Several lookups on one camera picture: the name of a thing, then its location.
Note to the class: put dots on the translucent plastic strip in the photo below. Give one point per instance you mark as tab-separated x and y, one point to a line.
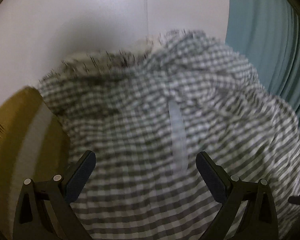
178	137

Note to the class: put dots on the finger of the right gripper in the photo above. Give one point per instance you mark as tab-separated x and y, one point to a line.
294	200

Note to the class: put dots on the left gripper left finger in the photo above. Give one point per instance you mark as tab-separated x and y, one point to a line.
44	207

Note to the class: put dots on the green curtain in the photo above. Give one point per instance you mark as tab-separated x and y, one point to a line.
267	32

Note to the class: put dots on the floral patterned pillow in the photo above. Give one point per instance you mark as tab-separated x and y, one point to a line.
103	61

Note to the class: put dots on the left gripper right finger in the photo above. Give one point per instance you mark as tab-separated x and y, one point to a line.
259	220

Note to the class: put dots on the cardboard box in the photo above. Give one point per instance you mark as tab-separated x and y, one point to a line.
32	145

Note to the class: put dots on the grey checkered bed sheet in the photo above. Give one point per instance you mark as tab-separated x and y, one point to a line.
123	116

